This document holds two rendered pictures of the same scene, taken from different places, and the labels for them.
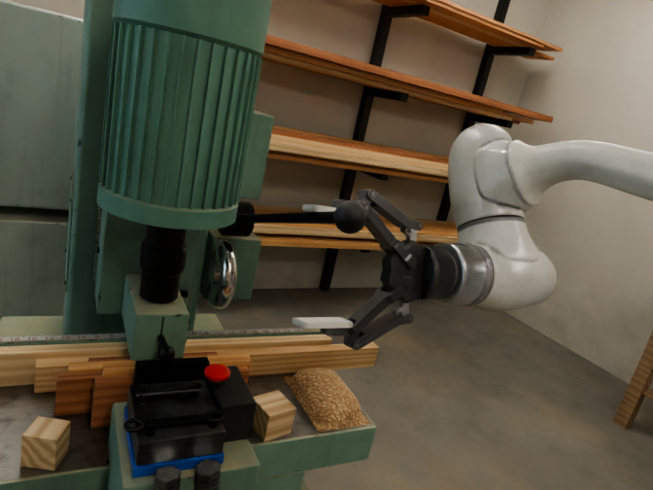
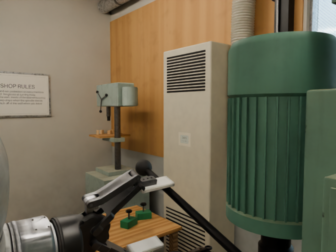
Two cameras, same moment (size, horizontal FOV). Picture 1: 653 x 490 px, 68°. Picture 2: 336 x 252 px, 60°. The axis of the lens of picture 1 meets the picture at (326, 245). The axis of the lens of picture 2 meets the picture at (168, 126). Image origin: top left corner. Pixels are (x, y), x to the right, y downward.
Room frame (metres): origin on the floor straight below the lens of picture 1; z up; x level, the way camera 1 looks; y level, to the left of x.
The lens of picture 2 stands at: (1.11, -0.03, 1.36)
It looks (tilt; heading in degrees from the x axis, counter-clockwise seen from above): 4 degrees down; 174
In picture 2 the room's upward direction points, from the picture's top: straight up
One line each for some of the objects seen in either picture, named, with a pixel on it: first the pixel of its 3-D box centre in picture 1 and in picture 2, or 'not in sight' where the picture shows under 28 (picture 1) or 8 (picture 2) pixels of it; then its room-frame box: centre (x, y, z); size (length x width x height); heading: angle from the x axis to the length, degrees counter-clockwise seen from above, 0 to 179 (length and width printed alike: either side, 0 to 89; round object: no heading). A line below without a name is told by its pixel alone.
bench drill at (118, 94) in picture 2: not in sight; (118, 164); (-1.76, -0.23, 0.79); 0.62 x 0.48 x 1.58; 32
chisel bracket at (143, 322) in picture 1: (154, 318); not in sight; (0.64, 0.22, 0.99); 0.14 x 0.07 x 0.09; 30
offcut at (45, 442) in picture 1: (46, 442); not in sight; (0.44, 0.26, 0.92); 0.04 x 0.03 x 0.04; 96
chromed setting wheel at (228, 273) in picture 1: (220, 273); not in sight; (0.80, 0.17, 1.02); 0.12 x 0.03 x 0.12; 30
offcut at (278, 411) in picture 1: (271, 415); not in sight; (0.58, 0.02, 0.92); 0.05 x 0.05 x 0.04; 43
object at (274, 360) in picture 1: (232, 363); not in sight; (0.69, 0.10, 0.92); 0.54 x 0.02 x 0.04; 120
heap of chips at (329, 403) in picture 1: (326, 389); not in sight; (0.68, -0.05, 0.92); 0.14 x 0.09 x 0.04; 30
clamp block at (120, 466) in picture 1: (179, 464); not in sight; (0.46, 0.11, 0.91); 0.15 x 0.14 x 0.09; 120
